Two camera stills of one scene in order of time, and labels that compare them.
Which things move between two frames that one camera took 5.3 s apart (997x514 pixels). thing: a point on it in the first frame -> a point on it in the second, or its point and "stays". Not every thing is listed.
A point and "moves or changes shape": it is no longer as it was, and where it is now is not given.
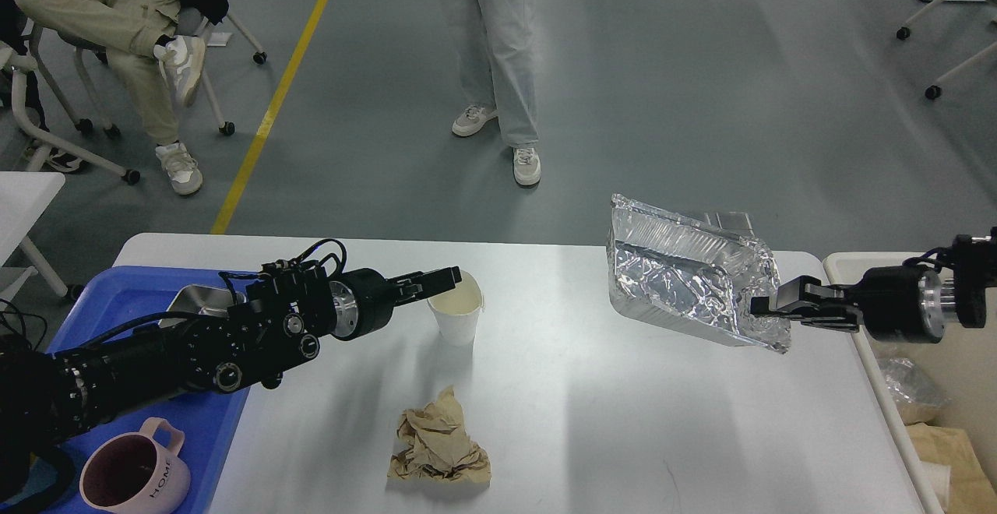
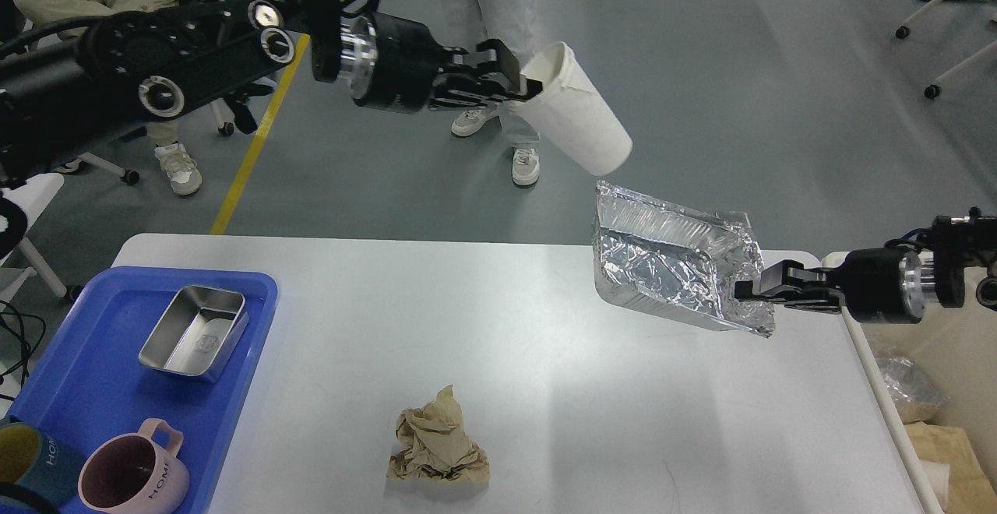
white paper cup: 456,311 -> 570,113
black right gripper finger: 840,323 -> 827,307
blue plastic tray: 104,299 stays
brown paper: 435,445 stays
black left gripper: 362,301 -> 394,63
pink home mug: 137,473 stays
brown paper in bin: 970,491 stays
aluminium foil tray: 692,273 moves or changes shape
